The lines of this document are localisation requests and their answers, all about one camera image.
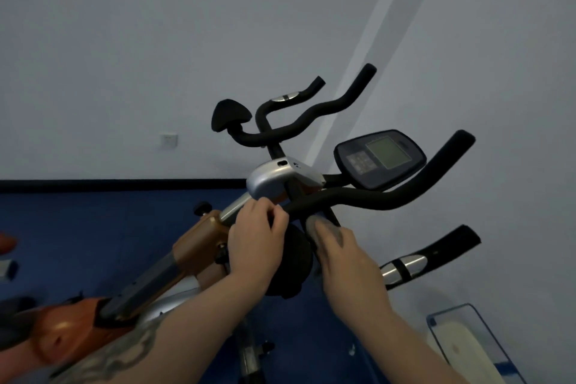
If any grey and blue object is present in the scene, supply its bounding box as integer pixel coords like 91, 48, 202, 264
0, 259, 20, 284

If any grey wiping cloth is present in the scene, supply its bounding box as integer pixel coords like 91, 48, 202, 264
304, 214, 346, 265

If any person's left hand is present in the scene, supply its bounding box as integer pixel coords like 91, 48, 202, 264
227, 197, 290, 283

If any silver handlebar bracket cover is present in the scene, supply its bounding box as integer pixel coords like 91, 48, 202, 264
246, 156, 326, 201

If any black bike console display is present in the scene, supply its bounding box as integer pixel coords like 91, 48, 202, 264
333, 129, 427, 193

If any clear plastic container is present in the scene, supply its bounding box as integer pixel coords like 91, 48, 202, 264
426, 303, 528, 384

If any black foam bike handlebar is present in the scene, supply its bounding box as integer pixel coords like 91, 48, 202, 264
227, 63, 482, 293

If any person's left forearm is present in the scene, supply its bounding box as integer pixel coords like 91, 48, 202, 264
49, 269, 272, 384

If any person's right forearm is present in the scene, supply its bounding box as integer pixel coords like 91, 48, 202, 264
328, 295, 471, 384

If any person's right hand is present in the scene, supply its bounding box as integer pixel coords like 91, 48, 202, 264
313, 218, 393, 308

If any black elbow pad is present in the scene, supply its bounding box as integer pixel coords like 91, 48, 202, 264
265, 223, 314, 300
211, 99, 253, 134

